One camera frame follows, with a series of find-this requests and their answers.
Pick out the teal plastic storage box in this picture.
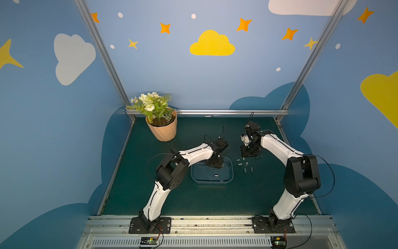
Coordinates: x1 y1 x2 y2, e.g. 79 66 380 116
190 157 234 185

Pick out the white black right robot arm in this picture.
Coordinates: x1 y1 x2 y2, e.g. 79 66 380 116
240 121 321 225

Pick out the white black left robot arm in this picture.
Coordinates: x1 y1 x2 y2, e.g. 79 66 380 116
139 137 228 224

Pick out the terracotta ribbed flower pot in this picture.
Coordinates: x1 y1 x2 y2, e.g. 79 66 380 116
145 111 177 142

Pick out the artificial white flower plant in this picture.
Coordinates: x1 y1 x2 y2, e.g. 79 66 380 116
126 92 176 127

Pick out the right green circuit board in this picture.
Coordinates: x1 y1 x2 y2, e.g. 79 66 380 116
271 237 287 249

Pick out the green circuit board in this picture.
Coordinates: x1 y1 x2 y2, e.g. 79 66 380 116
271 237 287 249
140 237 158 246

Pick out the left green circuit board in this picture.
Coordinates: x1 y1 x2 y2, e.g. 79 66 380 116
140 237 158 246

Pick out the aluminium back frame rail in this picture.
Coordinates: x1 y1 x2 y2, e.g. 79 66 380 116
125 108 289 117

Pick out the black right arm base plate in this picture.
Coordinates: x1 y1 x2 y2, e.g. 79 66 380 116
251 215 295 234

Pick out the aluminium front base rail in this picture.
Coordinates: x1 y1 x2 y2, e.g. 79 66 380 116
77 215 346 249

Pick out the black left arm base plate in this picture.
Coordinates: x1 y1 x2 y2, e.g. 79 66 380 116
128 216 172 234

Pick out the aluminium right corner post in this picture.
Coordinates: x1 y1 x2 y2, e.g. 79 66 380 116
275 0 349 125

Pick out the aluminium corner post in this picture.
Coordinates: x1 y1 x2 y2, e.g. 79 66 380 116
275 0 349 125
74 0 130 107

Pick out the aluminium left corner post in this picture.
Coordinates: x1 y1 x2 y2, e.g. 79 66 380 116
74 0 130 107

